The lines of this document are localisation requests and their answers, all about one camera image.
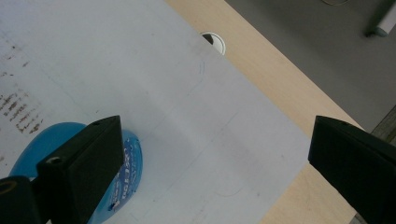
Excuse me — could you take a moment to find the white cable grommet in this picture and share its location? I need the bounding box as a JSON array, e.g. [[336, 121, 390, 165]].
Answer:
[[200, 31, 227, 56]]

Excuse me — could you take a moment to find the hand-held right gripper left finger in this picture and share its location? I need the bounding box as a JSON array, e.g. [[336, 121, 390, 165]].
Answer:
[[35, 115, 125, 224]]

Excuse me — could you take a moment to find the grey furniture leg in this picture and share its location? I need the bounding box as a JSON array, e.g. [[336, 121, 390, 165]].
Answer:
[[363, 0, 396, 38]]

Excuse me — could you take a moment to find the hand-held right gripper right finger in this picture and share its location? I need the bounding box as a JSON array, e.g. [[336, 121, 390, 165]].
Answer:
[[307, 115, 396, 224]]

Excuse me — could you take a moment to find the blue bottle with white cap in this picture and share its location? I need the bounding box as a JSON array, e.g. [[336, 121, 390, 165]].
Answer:
[[8, 121, 144, 224]]

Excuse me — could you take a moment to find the dark wooden board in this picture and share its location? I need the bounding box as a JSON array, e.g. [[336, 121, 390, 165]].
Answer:
[[370, 105, 396, 145]]

